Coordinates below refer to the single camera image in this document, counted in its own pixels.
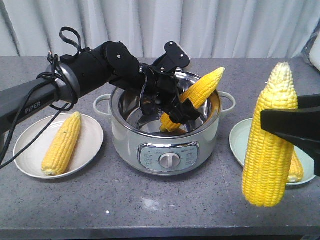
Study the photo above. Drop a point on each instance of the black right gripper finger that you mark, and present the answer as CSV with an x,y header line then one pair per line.
x,y
300,126

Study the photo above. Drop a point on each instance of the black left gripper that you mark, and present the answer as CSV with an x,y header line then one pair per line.
x,y
160,91

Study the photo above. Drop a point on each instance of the yellow corn cob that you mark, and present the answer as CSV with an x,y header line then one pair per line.
x,y
59,154
268,157
296,171
196,94

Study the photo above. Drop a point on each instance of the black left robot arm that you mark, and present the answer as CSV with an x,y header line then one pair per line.
x,y
72,77

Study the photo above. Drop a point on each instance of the sage green electric pot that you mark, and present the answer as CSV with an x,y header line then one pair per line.
x,y
140,143

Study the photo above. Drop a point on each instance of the mint green plate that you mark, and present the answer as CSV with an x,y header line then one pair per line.
x,y
238,141

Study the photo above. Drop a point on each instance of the white pleated curtain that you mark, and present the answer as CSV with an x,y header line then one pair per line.
x,y
204,28

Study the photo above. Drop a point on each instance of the cream white plate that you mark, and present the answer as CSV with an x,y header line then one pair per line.
x,y
89,142

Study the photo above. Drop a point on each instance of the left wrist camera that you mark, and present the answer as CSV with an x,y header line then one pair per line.
x,y
174,57

